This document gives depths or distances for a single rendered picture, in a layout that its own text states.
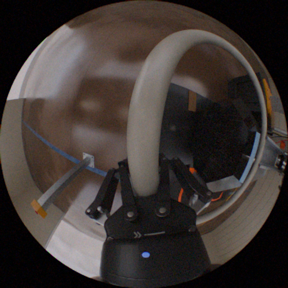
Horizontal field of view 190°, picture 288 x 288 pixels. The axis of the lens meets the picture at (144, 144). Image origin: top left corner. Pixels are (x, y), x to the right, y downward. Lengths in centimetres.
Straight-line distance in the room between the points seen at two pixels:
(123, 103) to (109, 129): 35
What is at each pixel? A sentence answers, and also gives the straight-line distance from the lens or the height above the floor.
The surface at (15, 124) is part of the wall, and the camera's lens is 571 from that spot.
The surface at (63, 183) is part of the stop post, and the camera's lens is 104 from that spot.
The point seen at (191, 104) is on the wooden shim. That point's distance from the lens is 116.
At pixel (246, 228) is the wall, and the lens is 651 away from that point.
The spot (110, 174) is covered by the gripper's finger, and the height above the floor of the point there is 93.
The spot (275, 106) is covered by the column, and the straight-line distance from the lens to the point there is 157.
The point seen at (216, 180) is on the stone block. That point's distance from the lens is 75.
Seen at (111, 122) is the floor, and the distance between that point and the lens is 112.
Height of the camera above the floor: 104
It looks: 74 degrees down
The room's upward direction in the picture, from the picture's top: 174 degrees counter-clockwise
